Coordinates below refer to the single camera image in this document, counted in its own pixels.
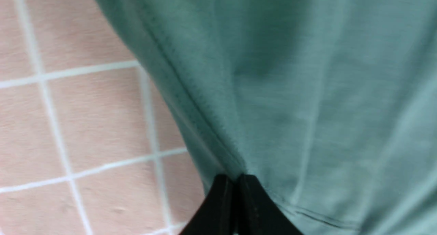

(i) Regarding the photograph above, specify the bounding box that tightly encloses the green long-sleeved shirt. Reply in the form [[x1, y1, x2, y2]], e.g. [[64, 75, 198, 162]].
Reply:
[[95, 0, 436, 235]]

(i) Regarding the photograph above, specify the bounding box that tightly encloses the pink checkered tablecloth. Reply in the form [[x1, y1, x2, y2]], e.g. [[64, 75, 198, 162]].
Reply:
[[1, 0, 203, 235]]

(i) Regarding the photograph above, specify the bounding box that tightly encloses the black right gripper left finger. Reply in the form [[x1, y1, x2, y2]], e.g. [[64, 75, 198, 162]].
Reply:
[[180, 175, 235, 235]]

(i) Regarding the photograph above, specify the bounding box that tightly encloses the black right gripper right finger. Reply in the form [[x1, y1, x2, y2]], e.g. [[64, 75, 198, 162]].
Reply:
[[236, 174, 302, 235]]

